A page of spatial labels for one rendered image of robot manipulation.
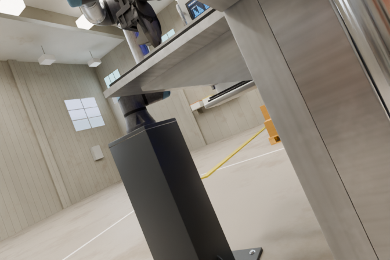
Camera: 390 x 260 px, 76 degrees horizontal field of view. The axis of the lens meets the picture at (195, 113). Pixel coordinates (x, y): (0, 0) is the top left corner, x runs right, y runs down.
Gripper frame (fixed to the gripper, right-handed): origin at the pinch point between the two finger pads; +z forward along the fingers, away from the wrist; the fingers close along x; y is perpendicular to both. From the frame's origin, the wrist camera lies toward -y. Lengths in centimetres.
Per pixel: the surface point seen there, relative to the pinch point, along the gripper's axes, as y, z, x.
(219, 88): 28, 6, -89
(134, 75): 3.2, 7.6, 10.7
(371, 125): -37, 36, 12
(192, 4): 21, -50, -89
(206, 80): -10.1, 16.0, 2.2
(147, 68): -1.2, 8.1, 10.6
